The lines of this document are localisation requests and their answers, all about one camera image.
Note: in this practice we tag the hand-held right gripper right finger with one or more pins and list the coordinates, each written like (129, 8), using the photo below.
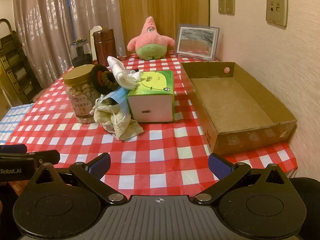
(220, 166)

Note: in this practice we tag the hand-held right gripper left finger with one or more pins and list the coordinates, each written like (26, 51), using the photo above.
(100, 164)

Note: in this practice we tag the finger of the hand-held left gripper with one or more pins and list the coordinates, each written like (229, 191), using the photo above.
(47, 157)
(15, 148)

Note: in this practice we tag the cream towel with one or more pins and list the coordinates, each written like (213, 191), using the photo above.
(122, 127)

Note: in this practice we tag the brown cardboard box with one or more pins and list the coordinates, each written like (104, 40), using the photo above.
(237, 100)

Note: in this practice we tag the blue face mask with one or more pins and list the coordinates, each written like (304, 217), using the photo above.
(120, 97)

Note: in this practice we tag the white face mask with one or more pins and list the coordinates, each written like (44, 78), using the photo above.
(118, 72)

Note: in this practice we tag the blue white patterned cloth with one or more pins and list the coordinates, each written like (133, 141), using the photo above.
(12, 120)

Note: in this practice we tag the red white checkered tablecloth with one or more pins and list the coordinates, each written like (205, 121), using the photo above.
(162, 142)

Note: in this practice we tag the nut jar with gold lid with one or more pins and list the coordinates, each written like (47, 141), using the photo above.
(80, 100)

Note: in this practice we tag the green tissue box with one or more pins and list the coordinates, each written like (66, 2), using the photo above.
(150, 105)

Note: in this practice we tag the dark shelf rack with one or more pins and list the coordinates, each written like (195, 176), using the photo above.
(15, 62)

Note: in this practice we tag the dark glass jar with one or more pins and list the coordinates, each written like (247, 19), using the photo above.
(80, 52)

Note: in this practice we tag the brown wooden canister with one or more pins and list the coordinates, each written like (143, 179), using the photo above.
(103, 47)

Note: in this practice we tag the framed picture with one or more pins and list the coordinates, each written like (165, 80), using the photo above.
(196, 42)

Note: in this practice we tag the pink starfish plush toy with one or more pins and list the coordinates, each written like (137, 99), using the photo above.
(150, 40)

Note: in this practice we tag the beige sheer curtain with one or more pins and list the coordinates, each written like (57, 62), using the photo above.
(50, 17)

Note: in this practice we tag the wooden door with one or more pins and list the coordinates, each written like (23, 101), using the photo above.
(170, 2)

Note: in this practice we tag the beige wall power socket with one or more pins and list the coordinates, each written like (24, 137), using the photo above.
(221, 5)
(230, 4)

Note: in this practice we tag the beige wall antenna socket plate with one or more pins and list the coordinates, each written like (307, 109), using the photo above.
(276, 10)

